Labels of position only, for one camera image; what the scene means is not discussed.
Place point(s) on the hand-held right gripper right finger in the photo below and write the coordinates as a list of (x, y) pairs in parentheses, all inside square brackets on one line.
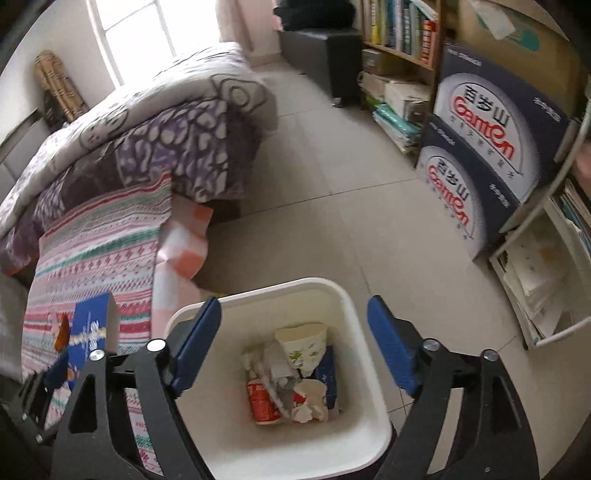
[(392, 346)]

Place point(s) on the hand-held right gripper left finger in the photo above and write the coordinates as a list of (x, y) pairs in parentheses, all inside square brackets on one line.
[(196, 346)]

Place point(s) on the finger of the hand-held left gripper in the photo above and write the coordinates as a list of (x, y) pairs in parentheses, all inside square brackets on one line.
[(55, 374)]

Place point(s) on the blue snack box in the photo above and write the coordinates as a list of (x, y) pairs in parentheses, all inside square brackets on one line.
[(92, 323)]

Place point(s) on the blue packet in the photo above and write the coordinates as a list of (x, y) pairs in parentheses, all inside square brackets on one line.
[(328, 374)]

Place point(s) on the crushed white paper cup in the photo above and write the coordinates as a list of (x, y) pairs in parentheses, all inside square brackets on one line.
[(302, 344)]

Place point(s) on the white trash bin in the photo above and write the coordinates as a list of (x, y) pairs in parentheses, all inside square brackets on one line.
[(332, 447)]

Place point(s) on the pink orange checkered sheet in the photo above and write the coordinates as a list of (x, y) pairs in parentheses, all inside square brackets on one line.
[(184, 249)]

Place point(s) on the pile of white papers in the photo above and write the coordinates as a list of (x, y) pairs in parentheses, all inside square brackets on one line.
[(540, 281)]

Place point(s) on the small dark blue carton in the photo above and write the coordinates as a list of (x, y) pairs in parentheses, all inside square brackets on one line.
[(461, 198)]

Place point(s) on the white shelf rack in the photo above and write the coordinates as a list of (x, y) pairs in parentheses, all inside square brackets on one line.
[(572, 332)]

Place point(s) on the grey bed headboard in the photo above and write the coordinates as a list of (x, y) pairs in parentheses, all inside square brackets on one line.
[(18, 138)]

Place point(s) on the large dark blue carton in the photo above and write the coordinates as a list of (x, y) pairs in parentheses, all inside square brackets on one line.
[(498, 120)]

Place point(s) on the rolled woven mat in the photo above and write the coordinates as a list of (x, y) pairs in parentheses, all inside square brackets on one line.
[(60, 87)]

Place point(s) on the wooden bookshelf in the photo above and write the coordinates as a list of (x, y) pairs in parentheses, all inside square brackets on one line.
[(436, 55)]

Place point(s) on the black ottoman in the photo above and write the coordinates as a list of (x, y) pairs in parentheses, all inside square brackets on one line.
[(323, 55)]

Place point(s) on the window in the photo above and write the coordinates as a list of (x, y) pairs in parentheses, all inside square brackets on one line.
[(152, 32)]

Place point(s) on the row of upright books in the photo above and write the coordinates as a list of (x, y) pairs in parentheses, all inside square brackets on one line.
[(401, 27)]

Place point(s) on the brown cardboard box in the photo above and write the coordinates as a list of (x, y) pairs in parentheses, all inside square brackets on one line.
[(508, 27)]

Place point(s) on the black cloth pile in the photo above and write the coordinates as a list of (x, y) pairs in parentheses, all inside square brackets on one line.
[(314, 14)]

